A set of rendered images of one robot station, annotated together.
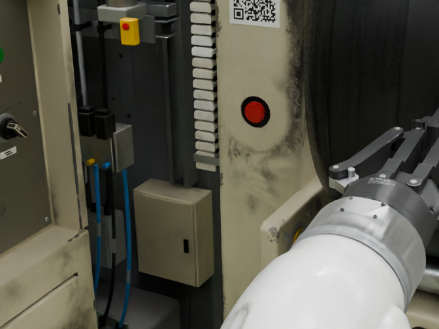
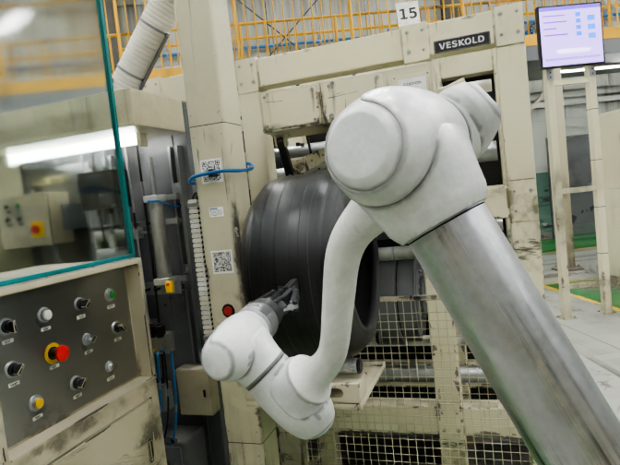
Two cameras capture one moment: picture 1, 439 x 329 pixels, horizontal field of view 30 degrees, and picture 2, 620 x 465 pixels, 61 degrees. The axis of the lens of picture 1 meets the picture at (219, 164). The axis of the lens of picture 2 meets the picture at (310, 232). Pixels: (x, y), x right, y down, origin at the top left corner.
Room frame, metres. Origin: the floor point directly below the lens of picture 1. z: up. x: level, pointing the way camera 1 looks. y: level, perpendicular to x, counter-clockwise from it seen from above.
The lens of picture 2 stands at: (-0.60, -0.03, 1.39)
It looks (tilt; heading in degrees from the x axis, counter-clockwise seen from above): 4 degrees down; 349
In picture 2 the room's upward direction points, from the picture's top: 6 degrees counter-clockwise
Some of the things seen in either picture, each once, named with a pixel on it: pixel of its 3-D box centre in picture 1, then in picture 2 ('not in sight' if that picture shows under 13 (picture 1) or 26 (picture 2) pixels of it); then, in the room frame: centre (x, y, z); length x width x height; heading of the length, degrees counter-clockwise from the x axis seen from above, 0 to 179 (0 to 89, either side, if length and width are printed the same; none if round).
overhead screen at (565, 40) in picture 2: not in sight; (569, 35); (3.69, -3.42, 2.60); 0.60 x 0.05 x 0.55; 83
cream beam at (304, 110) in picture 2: not in sight; (351, 104); (1.23, -0.57, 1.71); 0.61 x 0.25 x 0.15; 60
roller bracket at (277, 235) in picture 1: (327, 203); not in sight; (1.12, -0.16, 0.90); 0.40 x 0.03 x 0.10; 150
